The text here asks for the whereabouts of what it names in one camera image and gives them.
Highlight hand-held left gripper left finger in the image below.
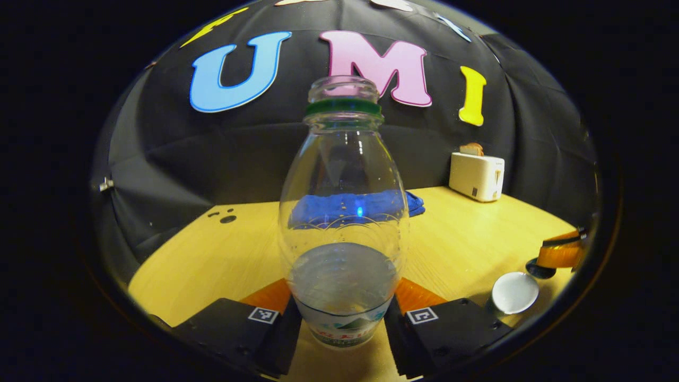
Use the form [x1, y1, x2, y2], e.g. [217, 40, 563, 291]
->
[149, 279, 303, 378]

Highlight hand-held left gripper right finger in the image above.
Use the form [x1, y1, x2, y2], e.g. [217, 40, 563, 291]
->
[383, 277, 514, 380]

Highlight dark blue teacup lid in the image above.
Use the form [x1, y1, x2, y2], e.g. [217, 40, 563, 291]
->
[525, 258, 558, 280]

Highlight white teacup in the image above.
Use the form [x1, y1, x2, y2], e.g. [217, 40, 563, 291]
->
[487, 272, 540, 316]

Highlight clear plastic water bottle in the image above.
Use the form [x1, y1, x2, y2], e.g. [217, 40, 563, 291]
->
[278, 76, 411, 349]

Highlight white toaster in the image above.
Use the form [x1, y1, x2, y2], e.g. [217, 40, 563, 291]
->
[449, 152, 506, 203]

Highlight blue folded towel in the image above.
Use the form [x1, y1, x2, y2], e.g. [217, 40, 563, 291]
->
[289, 190, 426, 229]

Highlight black backdrop cloth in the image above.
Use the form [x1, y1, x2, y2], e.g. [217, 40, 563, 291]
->
[93, 0, 603, 266]

